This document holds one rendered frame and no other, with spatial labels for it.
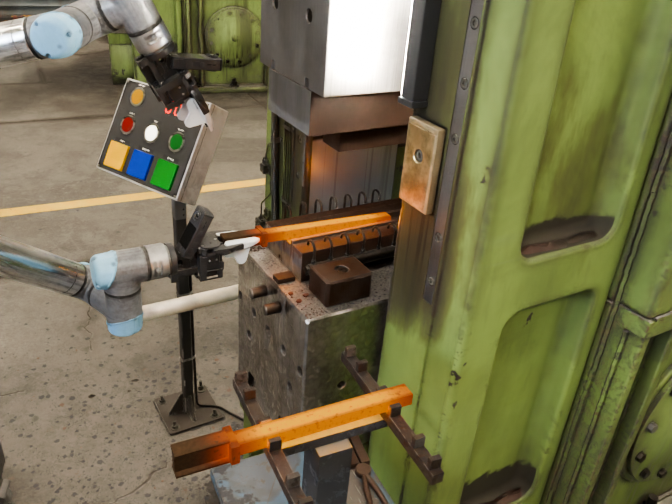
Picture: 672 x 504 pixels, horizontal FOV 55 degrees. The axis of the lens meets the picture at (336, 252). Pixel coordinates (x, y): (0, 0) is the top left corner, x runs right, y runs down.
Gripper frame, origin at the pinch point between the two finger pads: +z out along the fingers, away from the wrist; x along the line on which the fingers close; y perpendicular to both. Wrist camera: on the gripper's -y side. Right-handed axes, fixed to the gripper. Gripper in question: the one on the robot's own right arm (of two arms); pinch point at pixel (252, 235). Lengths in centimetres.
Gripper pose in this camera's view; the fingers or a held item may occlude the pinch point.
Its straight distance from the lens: 149.2
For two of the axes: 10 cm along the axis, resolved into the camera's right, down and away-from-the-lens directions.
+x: 5.0, 4.5, -7.4
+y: -0.9, 8.8, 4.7
